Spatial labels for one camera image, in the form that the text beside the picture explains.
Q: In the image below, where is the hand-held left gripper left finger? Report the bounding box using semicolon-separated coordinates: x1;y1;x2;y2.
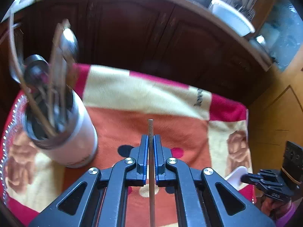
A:
28;134;148;227

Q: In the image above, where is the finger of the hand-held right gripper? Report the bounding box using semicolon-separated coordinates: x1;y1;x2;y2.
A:
259;169;285;183
241;173;271;191

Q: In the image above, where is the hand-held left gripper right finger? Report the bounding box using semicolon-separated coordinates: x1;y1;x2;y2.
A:
155;134;276;227

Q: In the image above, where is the white ceramic spoon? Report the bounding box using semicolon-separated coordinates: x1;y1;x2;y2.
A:
224;166;248;191

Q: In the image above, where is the dark grey chopstick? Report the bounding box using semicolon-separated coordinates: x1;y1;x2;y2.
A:
148;119;157;227

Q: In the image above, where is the stainless steel utensil holder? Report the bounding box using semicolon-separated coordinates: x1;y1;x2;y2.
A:
21;85;99;169

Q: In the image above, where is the person's right forearm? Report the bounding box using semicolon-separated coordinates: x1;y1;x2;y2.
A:
275;202;300;227

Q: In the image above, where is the person's right hand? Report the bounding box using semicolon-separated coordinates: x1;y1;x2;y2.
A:
261;196;291;219

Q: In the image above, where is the yellow wooden cupboard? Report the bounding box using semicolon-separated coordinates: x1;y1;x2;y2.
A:
247;70;303;194

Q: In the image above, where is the printed fleece blanket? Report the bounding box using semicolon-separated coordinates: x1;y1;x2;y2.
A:
0;62;258;227

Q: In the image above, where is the dark wooden cabinet door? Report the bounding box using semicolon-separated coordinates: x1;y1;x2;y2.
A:
220;38;271;109
0;16;25;114
22;0;93;64
89;0;169;78
167;9;226;93

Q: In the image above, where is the steel pot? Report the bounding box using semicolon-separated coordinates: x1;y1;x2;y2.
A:
248;35;271;53

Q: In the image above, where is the wooden door with glass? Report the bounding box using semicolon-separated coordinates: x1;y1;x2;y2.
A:
256;0;303;73

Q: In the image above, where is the steel spoon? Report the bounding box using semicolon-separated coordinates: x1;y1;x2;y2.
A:
55;28;80;104

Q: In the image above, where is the steel ladle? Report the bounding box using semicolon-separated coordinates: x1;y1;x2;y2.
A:
22;54;52;93

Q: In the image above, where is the metal whisk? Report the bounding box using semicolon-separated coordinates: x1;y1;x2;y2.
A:
246;3;258;20

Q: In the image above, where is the white plastic colander basin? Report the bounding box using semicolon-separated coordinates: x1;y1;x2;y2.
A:
210;0;256;37

